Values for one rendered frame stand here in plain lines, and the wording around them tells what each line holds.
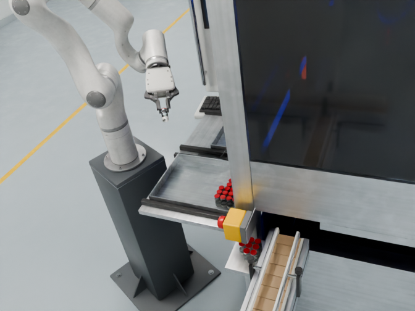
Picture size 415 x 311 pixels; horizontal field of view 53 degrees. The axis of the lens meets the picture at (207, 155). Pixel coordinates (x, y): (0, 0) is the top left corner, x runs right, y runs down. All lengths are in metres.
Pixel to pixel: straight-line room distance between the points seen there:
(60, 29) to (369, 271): 1.28
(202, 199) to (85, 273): 1.28
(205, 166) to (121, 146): 0.36
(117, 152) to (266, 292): 0.90
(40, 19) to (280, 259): 1.08
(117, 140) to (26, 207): 1.65
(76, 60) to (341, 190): 1.01
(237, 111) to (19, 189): 2.63
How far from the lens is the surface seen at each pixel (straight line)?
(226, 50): 1.00
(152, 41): 1.58
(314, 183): 1.16
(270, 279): 1.25
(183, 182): 1.64
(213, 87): 2.33
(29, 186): 3.49
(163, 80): 1.49
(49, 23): 1.57
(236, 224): 1.25
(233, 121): 1.10
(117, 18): 1.53
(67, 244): 2.88
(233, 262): 1.35
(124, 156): 1.81
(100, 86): 1.60
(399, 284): 1.42
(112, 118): 1.71
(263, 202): 1.27
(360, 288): 1.47
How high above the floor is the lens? 1.95
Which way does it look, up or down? 38 degrees down
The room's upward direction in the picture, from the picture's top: 10 degrees counter-clockwise
